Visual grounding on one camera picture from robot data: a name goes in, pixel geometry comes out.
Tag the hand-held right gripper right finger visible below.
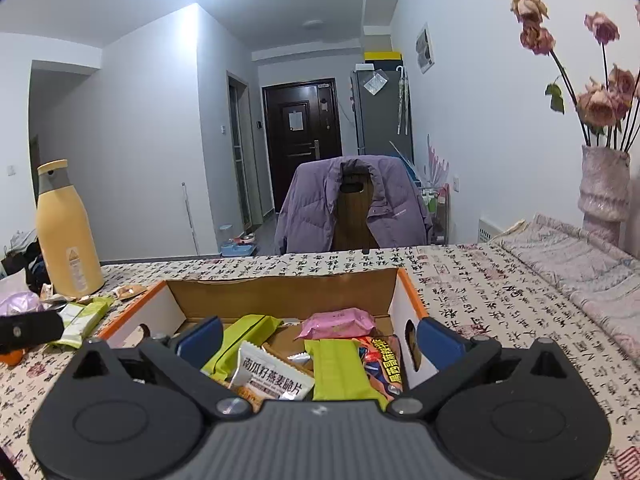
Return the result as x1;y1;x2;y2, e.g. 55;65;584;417
387;317;576;418

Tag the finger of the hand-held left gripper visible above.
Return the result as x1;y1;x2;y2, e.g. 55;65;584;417
0;311;66;353

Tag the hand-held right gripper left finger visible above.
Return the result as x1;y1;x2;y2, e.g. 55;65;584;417
67;316;253;418

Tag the lime green snack packet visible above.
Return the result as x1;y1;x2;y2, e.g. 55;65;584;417
201;315;284;383
305;339;392;409

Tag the red snack bag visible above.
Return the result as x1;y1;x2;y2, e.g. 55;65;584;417
350;335;407;397

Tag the white orange snack packet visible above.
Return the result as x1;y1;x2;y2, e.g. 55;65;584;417
227;342;316;407

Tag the red orange cardboard box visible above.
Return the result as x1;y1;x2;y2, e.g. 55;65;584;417
97;267;430;411

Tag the pink snack packet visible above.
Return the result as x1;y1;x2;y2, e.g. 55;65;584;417
298;307;377;342

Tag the white tissue pack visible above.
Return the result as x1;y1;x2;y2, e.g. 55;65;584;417
0;290;42;318

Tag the small green white packet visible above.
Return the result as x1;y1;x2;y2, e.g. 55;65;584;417
70;296;117;341
47;302;92;350

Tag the small white label packet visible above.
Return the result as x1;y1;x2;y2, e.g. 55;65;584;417
40;284;69;306

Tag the white tissue paper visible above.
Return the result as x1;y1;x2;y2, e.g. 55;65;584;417
0;267;31;297

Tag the dark cloth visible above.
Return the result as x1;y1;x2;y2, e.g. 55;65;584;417
0;232;49;291

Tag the yellow thermos bottle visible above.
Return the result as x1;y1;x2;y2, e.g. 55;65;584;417
36;160;105;299

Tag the blue pet bowl stand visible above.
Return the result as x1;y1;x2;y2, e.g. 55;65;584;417
220;232;257;256

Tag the small storage rack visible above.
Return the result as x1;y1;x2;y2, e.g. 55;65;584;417
420;185;451;246

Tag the wooden chair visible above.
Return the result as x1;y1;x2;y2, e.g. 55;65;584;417
332;175;381;252

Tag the folded grey pink quilt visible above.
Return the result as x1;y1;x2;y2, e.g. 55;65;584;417
487;213;640;362

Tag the purple padded jacket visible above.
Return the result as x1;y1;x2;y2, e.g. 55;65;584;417
274;155;433;256

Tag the blue folding rack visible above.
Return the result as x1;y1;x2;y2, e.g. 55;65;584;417
389;140;424;187

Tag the grey interior door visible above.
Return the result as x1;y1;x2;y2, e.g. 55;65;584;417
226;71;254;234

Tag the dark entrance door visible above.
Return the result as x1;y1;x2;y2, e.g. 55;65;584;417
262;78;344;214

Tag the pink ribbed vase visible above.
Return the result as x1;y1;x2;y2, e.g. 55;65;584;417
577;145;632;252

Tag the grey fridge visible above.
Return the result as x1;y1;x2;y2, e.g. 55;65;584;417
350;66;415;161

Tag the folded white umbrella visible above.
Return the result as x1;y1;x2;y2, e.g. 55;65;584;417
395;65;412;136

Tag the clear plastic bag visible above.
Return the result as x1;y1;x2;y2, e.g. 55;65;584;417
363;71;389;96

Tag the bunch of dried roses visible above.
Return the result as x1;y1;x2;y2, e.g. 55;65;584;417
510;0;640;154

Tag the white mop handle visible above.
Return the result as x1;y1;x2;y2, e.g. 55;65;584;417
180;182;200;256

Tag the white wall heater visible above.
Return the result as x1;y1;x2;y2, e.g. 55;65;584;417
477;217;527;244

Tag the wall poster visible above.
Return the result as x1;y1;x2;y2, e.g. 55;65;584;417
416;22;435;75

